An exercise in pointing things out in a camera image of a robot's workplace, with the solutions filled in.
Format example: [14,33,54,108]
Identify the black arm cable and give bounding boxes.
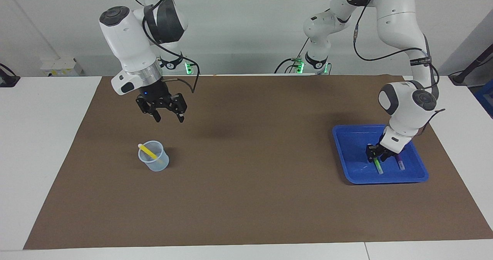
[329,0,446,137]
[117,0,201,95]

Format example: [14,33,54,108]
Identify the black clamp mount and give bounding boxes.
[0,64,20,87]

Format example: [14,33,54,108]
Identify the translucent plastic cup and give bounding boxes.
[138,140,170,172]

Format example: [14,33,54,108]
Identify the yellow pen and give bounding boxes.
[138,143,158,160]

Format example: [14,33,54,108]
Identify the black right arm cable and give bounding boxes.
[117,0,201,95]

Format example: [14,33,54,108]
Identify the white wall socket box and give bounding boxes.
[40,58,83,77]

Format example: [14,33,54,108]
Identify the black camera stand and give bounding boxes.
[449,44,493,86]

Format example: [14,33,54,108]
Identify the blue plastic tray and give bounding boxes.
[332,124,429,185]

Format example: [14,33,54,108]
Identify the black base power cable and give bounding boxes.
[274,40,310,74]

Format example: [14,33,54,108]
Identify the brown table mat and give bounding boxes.
[23,74,493,250]

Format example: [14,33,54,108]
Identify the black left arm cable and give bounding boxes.
[329,0,446,137]

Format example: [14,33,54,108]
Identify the blue crate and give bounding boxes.
[473,79,493,119]

